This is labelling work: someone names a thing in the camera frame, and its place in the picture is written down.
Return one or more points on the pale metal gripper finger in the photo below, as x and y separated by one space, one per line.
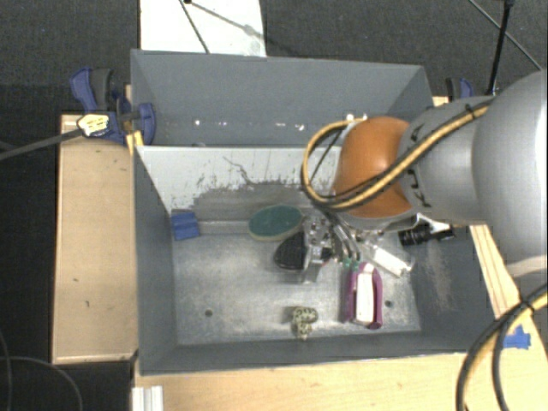
316 260
316 231

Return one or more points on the black rounded object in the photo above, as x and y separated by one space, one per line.
289 253

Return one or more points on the dark green oval sponge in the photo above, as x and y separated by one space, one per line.
274 223

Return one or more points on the white plastic bar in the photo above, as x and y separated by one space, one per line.
388 261

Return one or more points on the yellow spotted toy animal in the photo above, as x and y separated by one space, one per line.
303 317

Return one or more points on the grey metal bin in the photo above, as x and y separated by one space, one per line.
240 281

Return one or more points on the blue ribbed block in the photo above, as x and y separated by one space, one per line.
185 226

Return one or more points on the pale wood flat board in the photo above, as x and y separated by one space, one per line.
96 251

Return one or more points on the black cylinder on white bracket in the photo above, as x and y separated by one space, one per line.
414 235

